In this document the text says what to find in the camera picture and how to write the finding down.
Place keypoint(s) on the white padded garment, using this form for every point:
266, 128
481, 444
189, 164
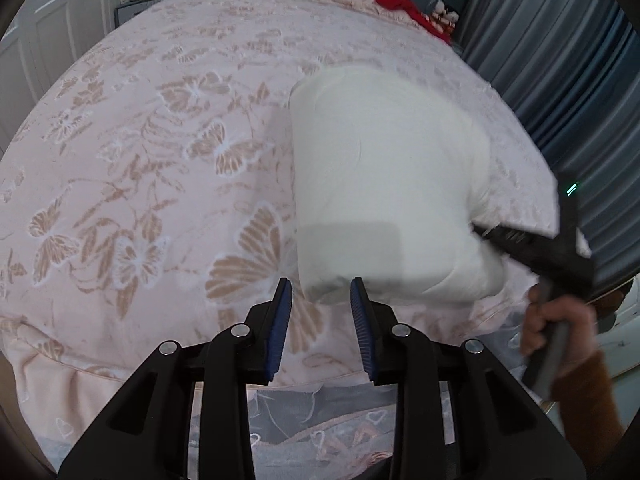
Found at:
388, 178

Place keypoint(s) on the brown sleeved right forearm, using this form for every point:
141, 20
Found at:
588, 412

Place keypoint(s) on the grey pleated curtain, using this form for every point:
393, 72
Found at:
569, 69

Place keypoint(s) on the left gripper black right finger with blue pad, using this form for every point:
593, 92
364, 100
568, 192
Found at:
460, 414

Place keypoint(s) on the white wardrobe doors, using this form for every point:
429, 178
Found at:
44, 39

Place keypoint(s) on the red knitted garment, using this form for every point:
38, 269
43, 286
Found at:
413, 12

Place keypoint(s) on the pink butterfly bedspread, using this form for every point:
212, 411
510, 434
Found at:
149, 194

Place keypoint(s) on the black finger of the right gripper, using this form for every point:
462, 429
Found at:
493, 236

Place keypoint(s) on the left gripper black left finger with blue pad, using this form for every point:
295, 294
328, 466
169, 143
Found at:
144, 431

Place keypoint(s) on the dark blue nightstand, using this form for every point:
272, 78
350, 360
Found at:
128, 11

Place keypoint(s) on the small items on right nightstand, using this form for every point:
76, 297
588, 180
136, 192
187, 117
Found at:
444, 17

